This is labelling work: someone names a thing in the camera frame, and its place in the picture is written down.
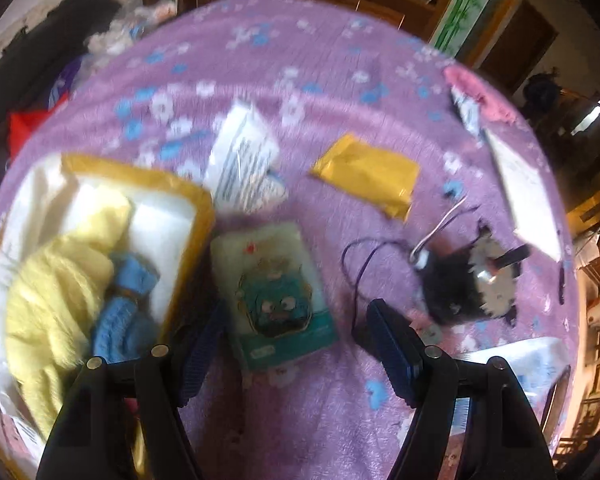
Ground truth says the yellow packet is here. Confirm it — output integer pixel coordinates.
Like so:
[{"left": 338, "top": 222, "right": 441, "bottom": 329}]
[{"left": 309, "top": 133, "right": 421, "bottom": 221}]

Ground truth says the small white packet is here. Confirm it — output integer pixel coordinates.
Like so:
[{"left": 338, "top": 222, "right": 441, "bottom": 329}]
[{"left": 450, "top": 87, "right": 483, "bottom": 136}]

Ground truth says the purple floral blanket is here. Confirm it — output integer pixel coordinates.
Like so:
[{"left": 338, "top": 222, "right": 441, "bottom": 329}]
[{"left": 0, "top": 0, "right": 581, "bottom": 480}]

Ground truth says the pink cloth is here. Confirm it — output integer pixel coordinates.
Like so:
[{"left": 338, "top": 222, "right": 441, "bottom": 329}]
[{"left": 442, "top": 66, "right": 518, "bottom": 125}]

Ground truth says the dark thin cable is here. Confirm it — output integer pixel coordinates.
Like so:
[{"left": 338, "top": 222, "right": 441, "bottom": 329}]
[{"left": 341, "top": 239, "right": 421, "bottom": 346}]

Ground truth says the white sachet with black print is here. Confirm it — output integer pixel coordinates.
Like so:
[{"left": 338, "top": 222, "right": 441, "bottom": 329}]
[{"left": 202, "top": 101, "right": 287, "bottom": 216}]

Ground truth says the teal wet wipes pack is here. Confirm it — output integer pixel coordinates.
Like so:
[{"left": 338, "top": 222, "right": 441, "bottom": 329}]
[{"left": 210, "top": 221, "right": 340, "bottom": 373}]

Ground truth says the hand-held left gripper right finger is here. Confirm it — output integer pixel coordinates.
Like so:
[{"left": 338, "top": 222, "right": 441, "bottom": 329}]
[{"left": 367, "top": 298, "right": 556, "bottom": 480}]

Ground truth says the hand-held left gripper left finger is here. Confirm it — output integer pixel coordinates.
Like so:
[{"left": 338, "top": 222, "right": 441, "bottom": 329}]
[{"left": 37, "top": 305, "right": 228, "bottom": 480}]

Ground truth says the grey plastic bag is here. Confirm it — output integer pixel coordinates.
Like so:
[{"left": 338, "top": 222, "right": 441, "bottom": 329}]
[{"left": 85, "top": 25, "right": 131, "bottom": 58}]

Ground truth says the red bag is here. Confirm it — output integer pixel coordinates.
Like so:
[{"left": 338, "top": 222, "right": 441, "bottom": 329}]
[{"left": 7, "top": 92, "right": 71, "bottom": 161}]

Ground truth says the white printed plastic bag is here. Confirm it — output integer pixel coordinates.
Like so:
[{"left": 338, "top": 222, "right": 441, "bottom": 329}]
[{"left": 125, "top": 0, "right": 181, "bottom": 36}]

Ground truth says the yellow foam-lined box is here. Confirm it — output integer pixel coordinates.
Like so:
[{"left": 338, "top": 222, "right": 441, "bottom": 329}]
[{"left": 0, "top": 154, "right": 217, "bottom": 480}]

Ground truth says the yellow towel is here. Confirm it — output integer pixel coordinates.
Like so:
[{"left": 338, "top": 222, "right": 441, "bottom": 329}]
[{"left": 4, "top": 190, "right": 136, "bottom": 441}]

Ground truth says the black device with metal disc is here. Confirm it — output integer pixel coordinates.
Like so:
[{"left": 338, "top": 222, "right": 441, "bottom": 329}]
[{"left": 412, "top": 225, "right": 531, "bottom": 326}]

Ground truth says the white paper sheet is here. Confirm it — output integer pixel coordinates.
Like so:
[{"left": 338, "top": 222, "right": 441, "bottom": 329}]
[{"left": 485, "top": 127, "right": 563, "bottom": 263}]

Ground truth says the blue knitted cloth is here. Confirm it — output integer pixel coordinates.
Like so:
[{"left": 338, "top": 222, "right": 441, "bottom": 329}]
[{"left": 91, "top": 252, "right": 162, "bottom": 365}]

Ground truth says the brown wooden door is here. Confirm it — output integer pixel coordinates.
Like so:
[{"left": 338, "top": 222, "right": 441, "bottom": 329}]
[{"left": 480, "top": 0, "right": 561, "bottom": 81}]

